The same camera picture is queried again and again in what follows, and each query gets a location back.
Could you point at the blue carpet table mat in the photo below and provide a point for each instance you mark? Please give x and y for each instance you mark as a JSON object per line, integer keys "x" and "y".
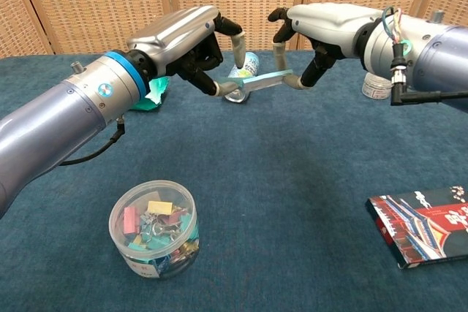
{"x": 256, "y": 180}

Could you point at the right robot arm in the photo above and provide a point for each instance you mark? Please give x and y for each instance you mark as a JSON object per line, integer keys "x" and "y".
{"x": 438, "y": 56}

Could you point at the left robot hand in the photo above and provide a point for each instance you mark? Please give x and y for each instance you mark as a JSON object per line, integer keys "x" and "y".
{"x": 175, "y": 41}

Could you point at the green white wet wipes pack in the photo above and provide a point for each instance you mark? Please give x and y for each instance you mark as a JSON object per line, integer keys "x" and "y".
{"x": 155, "y": 93}

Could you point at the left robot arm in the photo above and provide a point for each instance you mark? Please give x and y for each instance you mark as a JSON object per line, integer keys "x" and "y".
{"x": 55, "y": 118}

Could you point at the clear tub of binder clips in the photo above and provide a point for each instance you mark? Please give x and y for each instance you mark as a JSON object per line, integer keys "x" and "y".
{"x": 153, "y": 224}

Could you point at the red black printed flat box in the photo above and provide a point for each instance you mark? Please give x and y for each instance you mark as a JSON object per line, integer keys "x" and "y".
{"x": 420, "y": 228}

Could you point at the white blue drink can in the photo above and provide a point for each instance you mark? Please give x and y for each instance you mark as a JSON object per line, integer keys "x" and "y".
{"x": 251, "y": 63}

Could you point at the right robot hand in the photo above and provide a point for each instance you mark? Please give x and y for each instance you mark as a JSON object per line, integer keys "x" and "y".
{"x": 329, "y": 27}

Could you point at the small clear plastic jar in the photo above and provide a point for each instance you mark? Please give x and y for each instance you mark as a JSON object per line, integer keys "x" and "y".
{"x": 374, "y": 87}

